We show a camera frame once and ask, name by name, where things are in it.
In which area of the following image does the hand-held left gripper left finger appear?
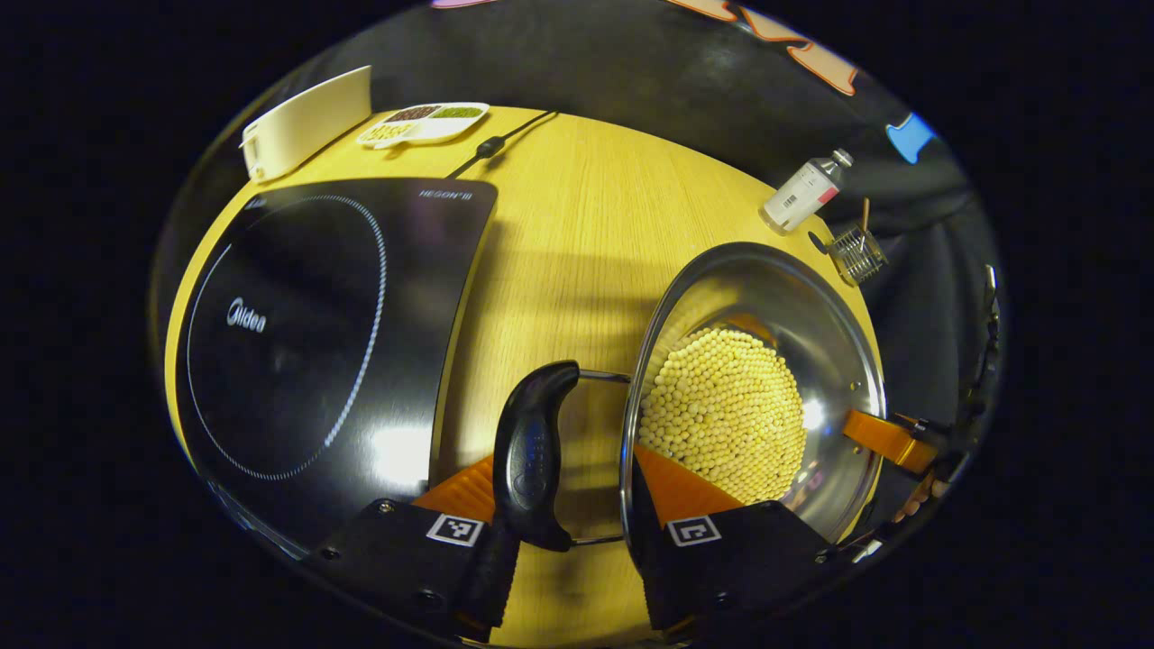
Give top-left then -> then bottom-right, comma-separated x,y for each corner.
302,453 -> 522,643

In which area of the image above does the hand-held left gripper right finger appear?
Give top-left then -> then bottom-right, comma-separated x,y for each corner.
631,446 -> 835,636

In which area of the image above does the steel pot with yellow beans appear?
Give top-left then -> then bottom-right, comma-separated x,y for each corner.
492,242 -> 887,553

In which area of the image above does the black induction cooktop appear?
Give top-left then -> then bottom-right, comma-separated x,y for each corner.
176,178 -> 499,560

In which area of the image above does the clear bottle with white label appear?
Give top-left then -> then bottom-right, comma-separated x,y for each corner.
760,149 -> 854,235

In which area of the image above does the white divided dish of beans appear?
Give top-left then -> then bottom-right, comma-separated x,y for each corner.
357,102 -> 490,151

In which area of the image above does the white toaster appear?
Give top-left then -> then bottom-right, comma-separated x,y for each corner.
239,65 -> 373,184

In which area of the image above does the wire mesh holder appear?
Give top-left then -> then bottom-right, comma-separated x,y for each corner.
828,225 -> 889,288

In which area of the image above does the black power cable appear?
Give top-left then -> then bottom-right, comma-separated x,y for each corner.
446,110 -> 558,179

